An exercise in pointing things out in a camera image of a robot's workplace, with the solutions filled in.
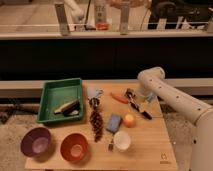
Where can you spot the eggplant toy in tray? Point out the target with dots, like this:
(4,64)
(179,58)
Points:
(69,108)

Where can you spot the white plastic cup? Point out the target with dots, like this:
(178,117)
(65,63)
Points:
(122,140)

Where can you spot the translucent yellowish gripper fingers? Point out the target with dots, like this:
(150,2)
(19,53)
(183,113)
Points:
(144,104)

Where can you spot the orange carrot toy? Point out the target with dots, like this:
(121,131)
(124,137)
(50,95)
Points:
(119,98)

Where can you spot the orange ball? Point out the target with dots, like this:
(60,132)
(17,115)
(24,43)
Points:
(129,120)

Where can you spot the brown pine cone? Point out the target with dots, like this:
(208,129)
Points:
(96,121)

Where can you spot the blue cloth piece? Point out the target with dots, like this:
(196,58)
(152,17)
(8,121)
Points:
(151,97)

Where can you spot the black handled brush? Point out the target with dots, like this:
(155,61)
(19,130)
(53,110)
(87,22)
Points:
(131,97)

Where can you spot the orange bowl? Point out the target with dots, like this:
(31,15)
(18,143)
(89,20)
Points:
(74,147)

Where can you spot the blue sponge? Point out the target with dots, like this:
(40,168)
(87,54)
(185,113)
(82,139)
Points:
(113,123)

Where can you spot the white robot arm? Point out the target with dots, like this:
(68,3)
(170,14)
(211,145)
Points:
(199,113)

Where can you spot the green plastic tray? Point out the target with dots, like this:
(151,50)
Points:
(57,93)

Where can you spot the small metal clip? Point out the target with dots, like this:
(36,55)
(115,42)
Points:
(111,145)

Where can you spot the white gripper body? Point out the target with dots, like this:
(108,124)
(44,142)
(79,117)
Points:
(143,93)

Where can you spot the purple bowl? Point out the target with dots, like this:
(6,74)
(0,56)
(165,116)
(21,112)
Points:
(35,142)

